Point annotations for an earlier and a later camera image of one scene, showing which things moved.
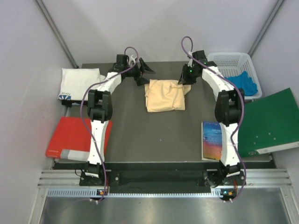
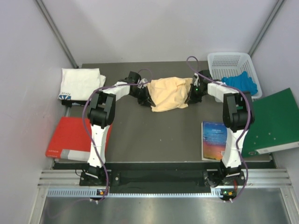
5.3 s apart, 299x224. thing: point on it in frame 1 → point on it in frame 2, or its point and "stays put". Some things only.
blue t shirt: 243,81 stays put
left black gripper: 145,67 → 145,100
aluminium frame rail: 66,183 stays put
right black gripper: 184,79 → 193,99
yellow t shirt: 162,95 stays put
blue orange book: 211,140 stays put
